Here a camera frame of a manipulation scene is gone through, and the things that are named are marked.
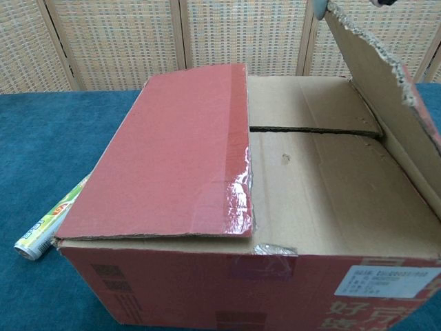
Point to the woven rattan folding screen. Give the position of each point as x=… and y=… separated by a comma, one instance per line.
x=220, y=34

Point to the green white plastic wrap roll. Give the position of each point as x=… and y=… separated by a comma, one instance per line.
x=41, y=227

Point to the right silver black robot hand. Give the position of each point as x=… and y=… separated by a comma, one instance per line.
x=318, y=8

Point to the red printed cardboard box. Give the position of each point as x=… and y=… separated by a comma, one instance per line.
x=179, y=145

